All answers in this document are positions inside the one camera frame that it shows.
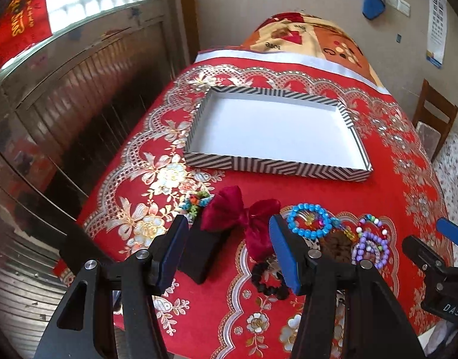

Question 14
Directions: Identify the red floral tablecloth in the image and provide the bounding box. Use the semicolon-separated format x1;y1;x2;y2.
77;50;452;358

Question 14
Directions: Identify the red gold banner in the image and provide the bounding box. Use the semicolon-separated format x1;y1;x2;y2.
0;0;52;70

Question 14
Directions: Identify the wooden chair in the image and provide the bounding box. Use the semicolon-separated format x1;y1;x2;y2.
412;80;458;161

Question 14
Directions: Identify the dark red bow hairclip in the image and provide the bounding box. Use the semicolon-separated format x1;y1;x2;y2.
202;185;281;263

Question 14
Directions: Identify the purple bead bracelet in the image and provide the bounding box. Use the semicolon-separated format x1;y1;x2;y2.
351;230;392;270

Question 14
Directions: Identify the orange patterned blanket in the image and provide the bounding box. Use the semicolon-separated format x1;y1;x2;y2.
241;11;383;87

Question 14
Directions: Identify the floral white bedding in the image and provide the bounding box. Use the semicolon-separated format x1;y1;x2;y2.
432;126;458;259

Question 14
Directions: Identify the colourful plastic link bracelet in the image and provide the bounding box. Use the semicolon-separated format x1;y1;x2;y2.
179;189;215;217

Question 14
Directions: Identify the black bead bracelet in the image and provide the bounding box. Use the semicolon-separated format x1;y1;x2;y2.
250;260;292;301

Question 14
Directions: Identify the striped shallow box tray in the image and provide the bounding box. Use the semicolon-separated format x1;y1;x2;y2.
183;87;373;182

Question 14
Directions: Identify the blue bead bracelet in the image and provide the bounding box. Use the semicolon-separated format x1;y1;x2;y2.
286;203;342;240

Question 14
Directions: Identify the brown scrunchie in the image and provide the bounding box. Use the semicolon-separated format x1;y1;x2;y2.
319;231;352;264

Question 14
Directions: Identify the multicolour large bead bracelet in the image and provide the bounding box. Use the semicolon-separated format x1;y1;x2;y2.
355;213;390;240

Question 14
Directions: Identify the white wall switch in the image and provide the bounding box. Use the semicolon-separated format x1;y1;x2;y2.
386;0;411;17

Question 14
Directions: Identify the wall poster chart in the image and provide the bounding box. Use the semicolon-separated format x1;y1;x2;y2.
426;0;448;69

